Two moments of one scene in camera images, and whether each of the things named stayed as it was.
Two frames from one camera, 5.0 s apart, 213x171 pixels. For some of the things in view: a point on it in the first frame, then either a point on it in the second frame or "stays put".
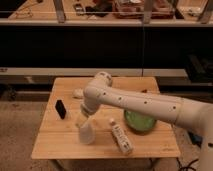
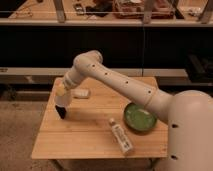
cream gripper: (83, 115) -> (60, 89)
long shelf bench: (92, 72) stays put
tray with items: (134, 9) stays put
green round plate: (138, 122) stays put
